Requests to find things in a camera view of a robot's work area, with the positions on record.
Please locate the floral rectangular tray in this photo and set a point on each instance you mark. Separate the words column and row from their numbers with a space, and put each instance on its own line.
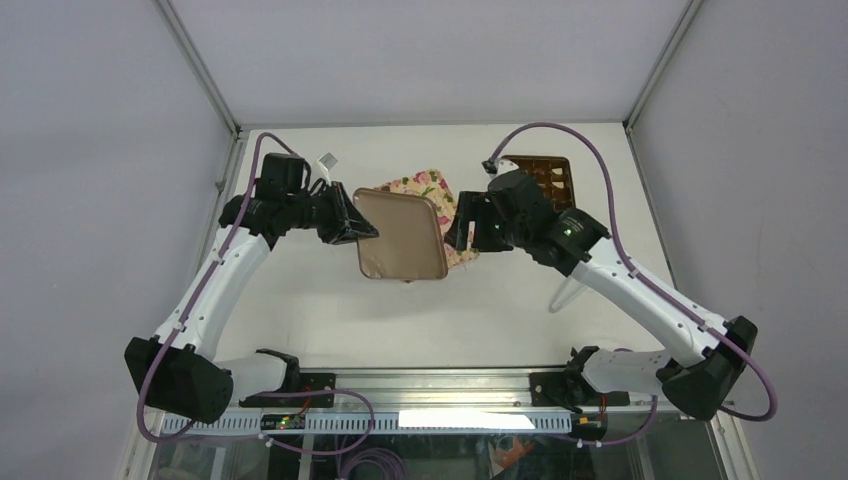
column 432, row 185

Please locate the white slotted cable duct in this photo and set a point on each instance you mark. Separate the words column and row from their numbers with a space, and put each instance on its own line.
column 432, row 421

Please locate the aluminium mounting rail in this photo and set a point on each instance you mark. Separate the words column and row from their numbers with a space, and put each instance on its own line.
column 504, row 387

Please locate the gold box lid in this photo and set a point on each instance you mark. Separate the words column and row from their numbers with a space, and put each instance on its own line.
column 409, row 246

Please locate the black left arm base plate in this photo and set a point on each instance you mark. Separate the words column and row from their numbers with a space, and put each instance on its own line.
column 307, row 382

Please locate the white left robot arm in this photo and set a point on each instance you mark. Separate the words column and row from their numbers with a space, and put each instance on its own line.
column 175, row 369

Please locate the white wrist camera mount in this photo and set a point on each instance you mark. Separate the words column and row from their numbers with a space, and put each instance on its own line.
column 325, row 164

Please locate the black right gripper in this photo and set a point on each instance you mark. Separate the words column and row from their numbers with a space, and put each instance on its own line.
column 466, row 212

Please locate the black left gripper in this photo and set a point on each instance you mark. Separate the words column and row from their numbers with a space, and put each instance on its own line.
column 352, row 228

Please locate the silver metal tongs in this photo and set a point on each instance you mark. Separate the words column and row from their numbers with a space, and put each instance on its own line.
column 566, row 293

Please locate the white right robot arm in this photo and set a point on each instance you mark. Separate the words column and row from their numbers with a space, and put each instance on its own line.
column 699, row 361

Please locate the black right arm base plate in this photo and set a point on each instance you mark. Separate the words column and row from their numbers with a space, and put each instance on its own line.
column 570, row 391

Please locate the gold chocolate box with dividers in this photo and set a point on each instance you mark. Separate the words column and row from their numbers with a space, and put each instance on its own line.
column 551, row 173

